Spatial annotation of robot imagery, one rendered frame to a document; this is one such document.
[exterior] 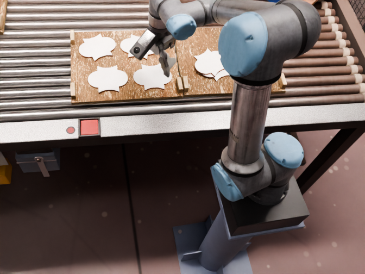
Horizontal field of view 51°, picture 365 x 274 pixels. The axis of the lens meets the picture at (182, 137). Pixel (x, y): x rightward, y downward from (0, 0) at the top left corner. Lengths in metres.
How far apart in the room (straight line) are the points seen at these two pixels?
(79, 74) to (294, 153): 0.84
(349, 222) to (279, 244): 0.47
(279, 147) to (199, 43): 0.70
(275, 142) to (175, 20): 0.44
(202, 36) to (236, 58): 0.89
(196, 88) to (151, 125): 0.24
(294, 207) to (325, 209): 1.21
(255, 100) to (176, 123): 0.59
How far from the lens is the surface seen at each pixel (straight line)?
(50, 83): 1.53
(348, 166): 2.70
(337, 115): 1.62
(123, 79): 1.47
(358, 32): 1.94
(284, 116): 1.53
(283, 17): 0.81
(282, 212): 1.27
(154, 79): 1.48
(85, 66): 1.53
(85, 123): 1.39
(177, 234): 2.18
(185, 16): 1.12
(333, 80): 1.73
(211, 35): 1.68
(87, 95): 1.44
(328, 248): 2.41
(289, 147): 1.11
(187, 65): 1.55
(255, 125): 0.91
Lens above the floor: 2.09
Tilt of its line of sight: 59 degrees down
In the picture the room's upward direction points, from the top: 12 degrees clockwise
